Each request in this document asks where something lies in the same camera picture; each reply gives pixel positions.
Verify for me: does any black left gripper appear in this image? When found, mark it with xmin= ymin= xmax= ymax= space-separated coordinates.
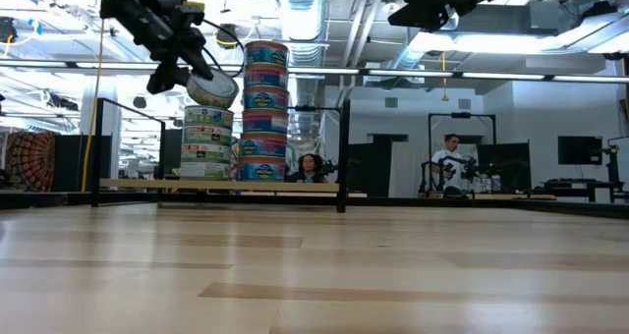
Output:
xmin=100 ymin=0 xmax=215 ymax=95

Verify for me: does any large ceiling light panel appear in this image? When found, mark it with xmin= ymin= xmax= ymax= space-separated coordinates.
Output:
xmin=407 ymin=31 xmax=610 ymax=56

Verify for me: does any person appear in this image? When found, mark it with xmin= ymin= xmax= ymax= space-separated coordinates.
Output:
xmin=294 ymin=152 xmax=325 ymax=184
xmin=430 ymin=133 xmax=468 ymax=193

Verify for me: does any black partition panel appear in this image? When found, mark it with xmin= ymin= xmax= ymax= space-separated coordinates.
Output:
xmin=53 ymin=135 xmax=113 ymax=193
xmin=347 ymin=141 xmax=394 ymax=198

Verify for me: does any red patterned tapestry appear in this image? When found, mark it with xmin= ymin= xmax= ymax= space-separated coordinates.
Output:
xmin=4 ymin=130 xmax=58 ymax=193

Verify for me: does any black hanging device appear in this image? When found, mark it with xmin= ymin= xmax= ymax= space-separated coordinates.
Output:
xmin=0 ymin=17 xmax=19 ymax=44

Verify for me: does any black desk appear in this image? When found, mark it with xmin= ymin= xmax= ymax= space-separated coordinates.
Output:
xmin=533 ymin=177 xmax=629 ymax=203

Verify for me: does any black equipment stand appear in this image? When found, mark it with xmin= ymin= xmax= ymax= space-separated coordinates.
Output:
xmin=604 ymin=136 xmax=629 ymax=203

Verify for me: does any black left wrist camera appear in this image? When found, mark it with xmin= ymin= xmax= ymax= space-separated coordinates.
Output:
xmin=166 ymin=0 xmax=207 ymax=33

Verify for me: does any black left camera cable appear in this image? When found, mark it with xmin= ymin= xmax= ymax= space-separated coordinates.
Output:
xmin=200 ymin=18 xmax=246 ymax=79

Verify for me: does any yellow hanging cord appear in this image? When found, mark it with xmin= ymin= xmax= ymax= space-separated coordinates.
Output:
xmin=439 ymin=51 xmax=451 ymax=103

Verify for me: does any yellow cable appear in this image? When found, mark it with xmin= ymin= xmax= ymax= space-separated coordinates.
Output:
xmin=81 ymin=19 xmax=105 ymax=193

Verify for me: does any wooden shelf with black frame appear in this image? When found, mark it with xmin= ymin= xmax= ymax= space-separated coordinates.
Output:
xmin=91 ymin=97 xmax=369 ymax=213

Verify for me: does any black wall monitor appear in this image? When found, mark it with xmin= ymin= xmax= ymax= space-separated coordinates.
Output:
xmin=557 ymin=136 xmax=603 ymax=166

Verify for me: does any black table edge frame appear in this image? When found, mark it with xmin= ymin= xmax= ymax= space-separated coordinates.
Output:
xmin=0 ymin=190 xmax=629 ymax=222

